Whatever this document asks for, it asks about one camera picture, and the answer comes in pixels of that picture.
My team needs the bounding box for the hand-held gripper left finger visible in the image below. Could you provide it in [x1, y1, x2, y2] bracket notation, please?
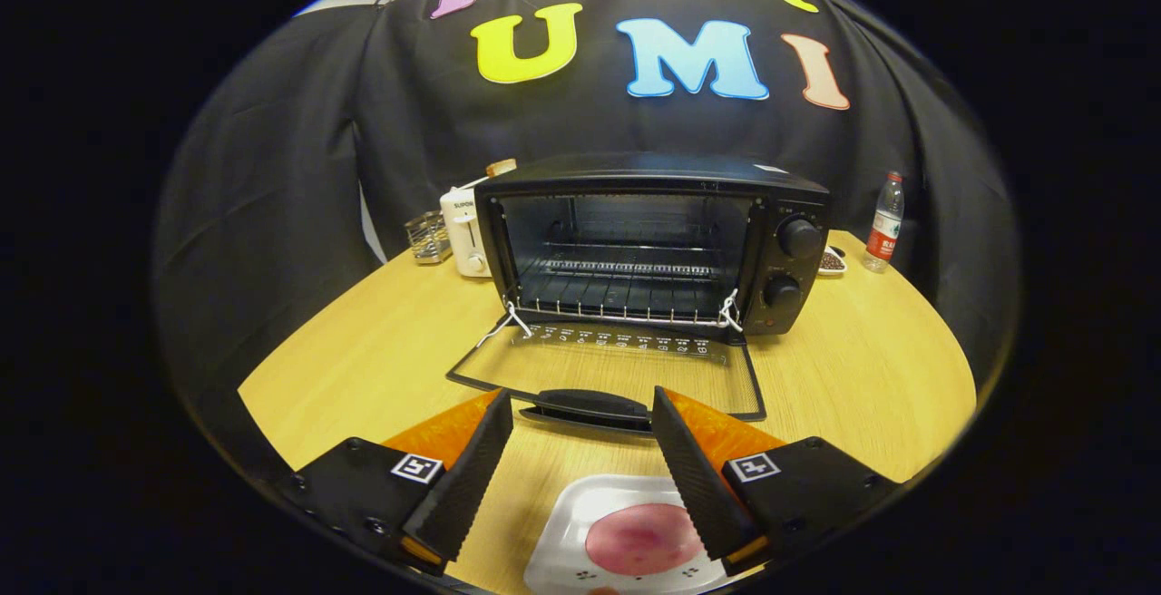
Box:
[277, 388, 514, 576]

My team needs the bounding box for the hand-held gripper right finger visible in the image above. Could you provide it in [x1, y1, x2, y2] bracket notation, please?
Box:
[651, 386, 903, 578]

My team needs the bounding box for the pink meat slice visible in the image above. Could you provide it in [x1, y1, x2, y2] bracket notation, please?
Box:
[585, 502, 705, 576]

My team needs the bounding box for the white square plate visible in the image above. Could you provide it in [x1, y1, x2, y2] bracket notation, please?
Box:
[524, 474, 737, 595]

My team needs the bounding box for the black toaster oven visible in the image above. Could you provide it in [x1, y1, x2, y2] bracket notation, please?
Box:
[446, 152, 832, 437]

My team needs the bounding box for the white pop-up toaster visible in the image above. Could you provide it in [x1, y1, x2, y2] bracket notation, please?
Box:
[440, 185, 493, 278]

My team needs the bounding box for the clear plastic water bottle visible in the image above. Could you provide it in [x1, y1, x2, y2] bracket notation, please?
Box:
[863, 171, 905, 273]

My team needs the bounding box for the metal wire basket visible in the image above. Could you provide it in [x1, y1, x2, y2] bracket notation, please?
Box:
[405, 210, 453, 265]

